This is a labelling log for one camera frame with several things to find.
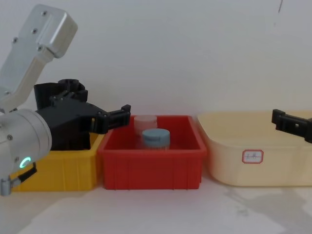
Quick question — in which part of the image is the yellow plastic bin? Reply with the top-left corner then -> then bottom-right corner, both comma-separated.
11,133 -> 105,192

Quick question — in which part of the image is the red plastic bin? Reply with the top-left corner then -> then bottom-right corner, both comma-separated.
97,115 -> 208,191

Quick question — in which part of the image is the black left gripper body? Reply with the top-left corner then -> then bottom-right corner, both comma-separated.
35,97 -> 109,151

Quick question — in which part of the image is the white label with red border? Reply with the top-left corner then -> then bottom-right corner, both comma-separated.
241,149 -> 265,164

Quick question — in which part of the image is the clear bottle with blue cap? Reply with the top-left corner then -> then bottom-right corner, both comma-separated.
141,128 -> 171,151

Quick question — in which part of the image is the thin dark gripper cable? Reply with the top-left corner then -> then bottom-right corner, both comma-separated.
0,162 -> 38,197

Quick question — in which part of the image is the cream plastic tub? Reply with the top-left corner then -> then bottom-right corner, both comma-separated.
196,110 -> 312,188

